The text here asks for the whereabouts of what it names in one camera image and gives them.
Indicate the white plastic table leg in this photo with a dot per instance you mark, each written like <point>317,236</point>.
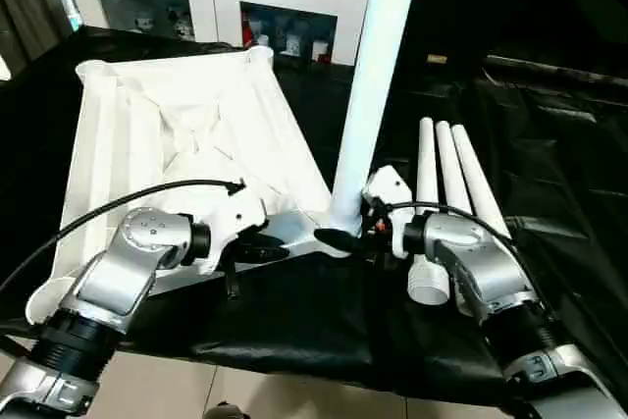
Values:
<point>378,76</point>
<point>449,169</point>
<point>428,164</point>
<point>476,183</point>

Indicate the white plastic table top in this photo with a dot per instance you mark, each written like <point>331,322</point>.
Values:
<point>157,134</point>

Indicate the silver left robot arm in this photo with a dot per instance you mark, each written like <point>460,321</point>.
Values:
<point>118,277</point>

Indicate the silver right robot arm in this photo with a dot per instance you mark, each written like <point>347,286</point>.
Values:
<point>491,272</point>

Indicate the small yellow label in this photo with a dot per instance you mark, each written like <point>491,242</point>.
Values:
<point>437,59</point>

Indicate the black table mat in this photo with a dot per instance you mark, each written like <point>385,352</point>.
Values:
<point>569,203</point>

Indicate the silver metal rod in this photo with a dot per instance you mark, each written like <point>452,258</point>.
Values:
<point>559,71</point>

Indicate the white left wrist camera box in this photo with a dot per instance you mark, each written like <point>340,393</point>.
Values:
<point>234,213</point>

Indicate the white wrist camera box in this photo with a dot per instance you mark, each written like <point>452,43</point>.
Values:
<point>234,213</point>
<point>391,193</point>

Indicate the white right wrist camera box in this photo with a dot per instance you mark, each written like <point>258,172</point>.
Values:
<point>391,193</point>

